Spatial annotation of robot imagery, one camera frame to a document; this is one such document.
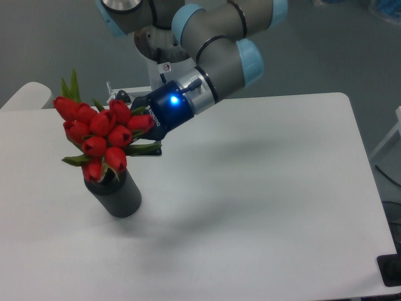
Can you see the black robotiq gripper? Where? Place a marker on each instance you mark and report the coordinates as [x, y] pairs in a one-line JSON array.
[[167, 107]]

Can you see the red tulip bouquet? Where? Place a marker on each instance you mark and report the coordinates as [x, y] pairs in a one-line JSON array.
[[104, 135]]

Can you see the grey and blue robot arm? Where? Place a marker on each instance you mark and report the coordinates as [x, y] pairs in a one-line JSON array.
[[195, 57]]

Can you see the dark grey ribbed vase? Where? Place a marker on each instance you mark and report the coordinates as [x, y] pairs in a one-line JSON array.
[[118, 194]]

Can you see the white chair armrest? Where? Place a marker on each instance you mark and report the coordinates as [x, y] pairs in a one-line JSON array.
[[31, 96]]

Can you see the white furniture at right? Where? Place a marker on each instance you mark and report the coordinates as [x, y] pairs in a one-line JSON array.
[[388, 141]]

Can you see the blue plastic bag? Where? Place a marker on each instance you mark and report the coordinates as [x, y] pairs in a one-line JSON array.
[[388, 10]]

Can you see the black device at table edge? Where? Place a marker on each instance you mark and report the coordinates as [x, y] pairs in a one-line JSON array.
[[389, 266]]

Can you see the white pedestal base frame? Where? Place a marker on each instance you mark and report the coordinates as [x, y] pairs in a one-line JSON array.
[[131, 96]]

